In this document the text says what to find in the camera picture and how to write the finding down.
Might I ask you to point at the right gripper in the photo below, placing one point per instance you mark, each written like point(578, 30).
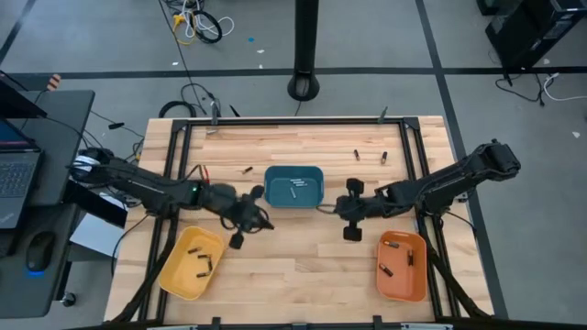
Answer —
point(362, 206)

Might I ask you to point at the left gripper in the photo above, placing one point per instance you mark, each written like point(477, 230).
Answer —
point(240, 213)

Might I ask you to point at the small black copper battery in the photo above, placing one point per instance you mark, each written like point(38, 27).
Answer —
point(194, 250)
point(204, 256)
point(203, 274)
point(210, 264)
point(356, 155)

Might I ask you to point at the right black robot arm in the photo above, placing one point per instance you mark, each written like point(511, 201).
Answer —
point(458, 176)

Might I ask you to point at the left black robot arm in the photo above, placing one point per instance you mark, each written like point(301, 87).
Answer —
point(151, 185)

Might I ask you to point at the teal plastic bin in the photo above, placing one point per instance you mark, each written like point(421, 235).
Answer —
point(280, 199)

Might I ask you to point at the yellow plastic bin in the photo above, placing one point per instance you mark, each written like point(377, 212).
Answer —
point(183, 275)

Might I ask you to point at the orange plastic bin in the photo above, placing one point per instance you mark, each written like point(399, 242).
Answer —
point(403, 284)

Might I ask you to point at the dark table clamp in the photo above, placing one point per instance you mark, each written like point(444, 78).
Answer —
point(382, 114)
point(214, 112)

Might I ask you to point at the small black object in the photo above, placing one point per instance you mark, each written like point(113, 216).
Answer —
point(116, 124)
point(234, 110)

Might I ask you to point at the black diagonal rig strut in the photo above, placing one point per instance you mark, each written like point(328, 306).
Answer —
point(142, 284)
point(458, 284)

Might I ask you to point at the white flat box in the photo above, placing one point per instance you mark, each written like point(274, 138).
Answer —
point(98, 234)

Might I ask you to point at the black flat panel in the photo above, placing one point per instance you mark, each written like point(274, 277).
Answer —
point(96, 206)

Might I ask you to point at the black pole with round base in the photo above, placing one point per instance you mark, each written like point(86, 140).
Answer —
point(306, 41)

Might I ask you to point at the black caster wheel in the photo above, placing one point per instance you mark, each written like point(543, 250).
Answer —
point(69, 299)

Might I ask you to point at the black office desk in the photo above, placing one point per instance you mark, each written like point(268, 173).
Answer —
point(55, 151)

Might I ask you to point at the black computer mouse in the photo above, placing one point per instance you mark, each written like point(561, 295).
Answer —
point(40, 249)

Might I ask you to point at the black laptop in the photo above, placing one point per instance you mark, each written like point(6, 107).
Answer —
point(16, 179)

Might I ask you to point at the orange striped object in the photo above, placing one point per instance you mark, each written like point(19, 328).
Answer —
point(54, 81)

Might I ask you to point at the black computer tower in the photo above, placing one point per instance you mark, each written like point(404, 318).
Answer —
point(532, 27)

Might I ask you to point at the black aluminium table frame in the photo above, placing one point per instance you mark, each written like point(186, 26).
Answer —
point(293, 122)

